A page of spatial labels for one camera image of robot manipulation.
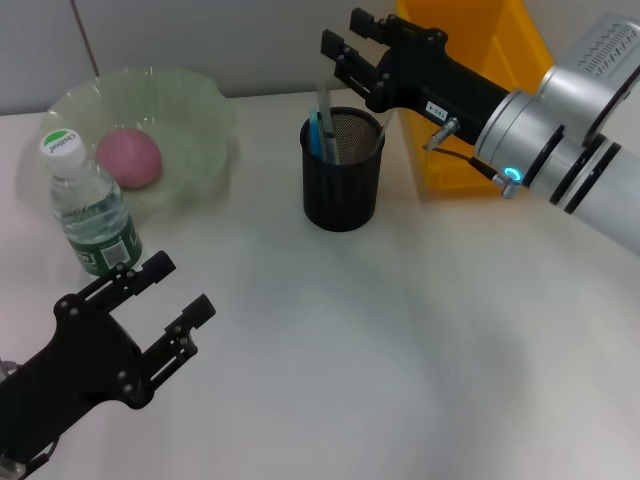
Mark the translucent green fruit plate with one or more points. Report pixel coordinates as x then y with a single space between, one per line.
195 125

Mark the blue scissors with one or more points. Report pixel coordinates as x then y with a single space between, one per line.
315 135

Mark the transparent plastic ruler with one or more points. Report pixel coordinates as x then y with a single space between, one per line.
384 127

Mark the black mesh pen cup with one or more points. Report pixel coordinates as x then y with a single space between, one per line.
340 200

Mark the pink peach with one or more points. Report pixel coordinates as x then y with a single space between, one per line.
129 159

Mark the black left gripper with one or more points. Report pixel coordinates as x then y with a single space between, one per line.
70 365

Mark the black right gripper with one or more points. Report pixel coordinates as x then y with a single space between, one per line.
435 80

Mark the silver ballpoint pen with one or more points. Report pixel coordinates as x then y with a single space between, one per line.
327 125

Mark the clear water bottle green label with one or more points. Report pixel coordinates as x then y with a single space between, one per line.
95 220

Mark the yellow plastic storage bin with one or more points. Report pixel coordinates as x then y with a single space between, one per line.
450 165

